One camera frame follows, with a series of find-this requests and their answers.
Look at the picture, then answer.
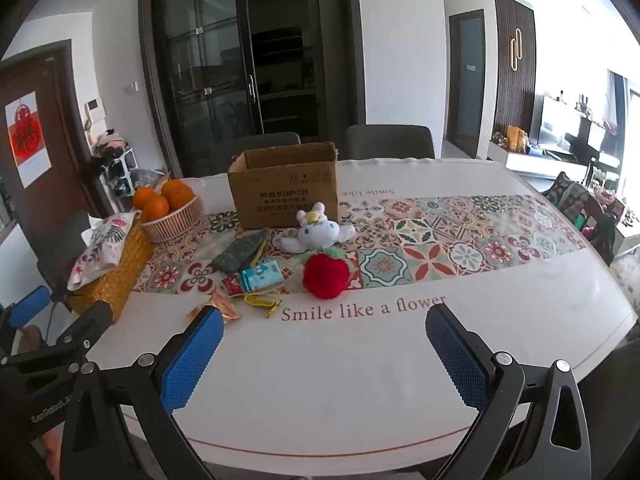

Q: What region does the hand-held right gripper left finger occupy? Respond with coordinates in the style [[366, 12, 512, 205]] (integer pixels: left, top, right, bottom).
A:
[[61, 305, 226, 480]]

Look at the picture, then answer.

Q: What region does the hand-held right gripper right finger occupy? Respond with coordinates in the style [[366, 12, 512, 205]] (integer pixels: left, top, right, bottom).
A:
[[425, 304, 594, 480]]

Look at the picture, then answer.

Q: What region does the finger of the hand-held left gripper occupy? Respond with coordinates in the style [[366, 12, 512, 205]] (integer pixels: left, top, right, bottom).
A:
[[0, 301, 114, 374], [0, 286, 53, 349]]

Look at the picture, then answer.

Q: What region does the red snack packet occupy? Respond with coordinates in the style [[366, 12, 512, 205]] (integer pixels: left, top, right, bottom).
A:
[[221, 272, 247, 297]]

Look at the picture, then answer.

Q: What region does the blue tissue packet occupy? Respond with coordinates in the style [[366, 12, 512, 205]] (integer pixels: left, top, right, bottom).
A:
[[239, 259, 285, 295]]

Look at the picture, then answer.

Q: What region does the green fabric pouch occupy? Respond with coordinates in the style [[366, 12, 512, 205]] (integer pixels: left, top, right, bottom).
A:
[[212, 227, 273, 276]]

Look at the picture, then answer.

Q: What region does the red strawberry plush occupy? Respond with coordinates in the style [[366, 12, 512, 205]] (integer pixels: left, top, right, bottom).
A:
[[301, 246, 352, 295]]

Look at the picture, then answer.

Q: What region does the white plush toy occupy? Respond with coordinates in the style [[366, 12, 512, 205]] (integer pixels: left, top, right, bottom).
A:
[[279, 201, 356, 253]]

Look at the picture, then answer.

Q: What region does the brown cardboard box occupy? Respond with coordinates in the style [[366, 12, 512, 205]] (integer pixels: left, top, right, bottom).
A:
[[227, 142, 341, 231]]

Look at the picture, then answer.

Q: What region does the orange crumpled wrapper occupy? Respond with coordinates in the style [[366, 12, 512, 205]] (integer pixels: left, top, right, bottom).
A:
[[186, 294, 243, 326]]

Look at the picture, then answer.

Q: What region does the yellow woven placemat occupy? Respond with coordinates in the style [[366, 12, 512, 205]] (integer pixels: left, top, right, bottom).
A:
[[65, 220, 153, 323]]

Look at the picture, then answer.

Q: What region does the floral printed cloth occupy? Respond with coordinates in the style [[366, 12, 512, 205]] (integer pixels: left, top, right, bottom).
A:
[[66, 211, 141, 291]]

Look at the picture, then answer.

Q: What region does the patterned tablecloth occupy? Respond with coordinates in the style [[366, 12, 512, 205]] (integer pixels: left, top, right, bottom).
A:
[[85, 157, 640, 461]]

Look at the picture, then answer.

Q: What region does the white ribbed fruit basket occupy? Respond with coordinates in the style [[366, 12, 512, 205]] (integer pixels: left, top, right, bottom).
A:
[[139, 177, 206, 244]]

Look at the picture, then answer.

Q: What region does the orange fruit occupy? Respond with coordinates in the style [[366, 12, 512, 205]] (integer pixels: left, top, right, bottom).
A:
[[140, 195, 171, 223], [132, 186, 160, 211], [161, 179, 196, 209]]

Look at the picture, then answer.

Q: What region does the white shoe shelf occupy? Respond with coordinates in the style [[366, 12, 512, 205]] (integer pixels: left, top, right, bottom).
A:
[[92, 130, 138, 201]]

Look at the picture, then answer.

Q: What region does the grey plastic bag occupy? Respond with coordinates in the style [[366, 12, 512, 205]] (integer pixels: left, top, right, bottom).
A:
[[131, 167, 166, 191]]

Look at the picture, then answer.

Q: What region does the red paper-cut poster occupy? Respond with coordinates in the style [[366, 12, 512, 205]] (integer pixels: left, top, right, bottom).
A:
[[5, 91, 53, 189]]

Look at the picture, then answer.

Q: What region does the brown entrance door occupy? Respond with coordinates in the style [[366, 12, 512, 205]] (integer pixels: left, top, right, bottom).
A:
[[0, 40, 101, 241]]

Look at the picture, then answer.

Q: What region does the patterned cushion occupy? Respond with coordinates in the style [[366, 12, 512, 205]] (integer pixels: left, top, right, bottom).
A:
[[542, 171, 626, 261]]

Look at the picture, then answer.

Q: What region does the grey dining chair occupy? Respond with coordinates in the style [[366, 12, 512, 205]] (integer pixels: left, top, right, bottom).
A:
[[210, 131, 301, 178], [342, 124, 435, 161]]

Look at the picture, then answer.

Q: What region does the white media cabinet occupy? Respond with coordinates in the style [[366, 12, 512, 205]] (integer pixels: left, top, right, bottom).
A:
[[489, 137, 608, 181]]

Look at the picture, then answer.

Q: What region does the television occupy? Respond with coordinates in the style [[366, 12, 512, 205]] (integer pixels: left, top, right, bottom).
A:
[[530, 94, 587, 153]]

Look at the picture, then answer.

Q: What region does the dark interior door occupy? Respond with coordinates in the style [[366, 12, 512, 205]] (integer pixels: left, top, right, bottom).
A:
[[446, 9, 487, 161]]

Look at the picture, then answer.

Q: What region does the dark glass sliding door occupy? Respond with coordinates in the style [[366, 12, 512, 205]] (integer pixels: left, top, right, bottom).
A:
[[137, 0, 361, 178]]

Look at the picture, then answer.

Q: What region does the dark slatted wall panel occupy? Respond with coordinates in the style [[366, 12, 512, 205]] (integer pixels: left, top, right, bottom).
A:
[[492, 0, 537, 151]]

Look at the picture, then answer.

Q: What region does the gold wall ornament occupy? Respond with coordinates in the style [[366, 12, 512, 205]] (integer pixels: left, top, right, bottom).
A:
[[509, 29, 524, 70]]

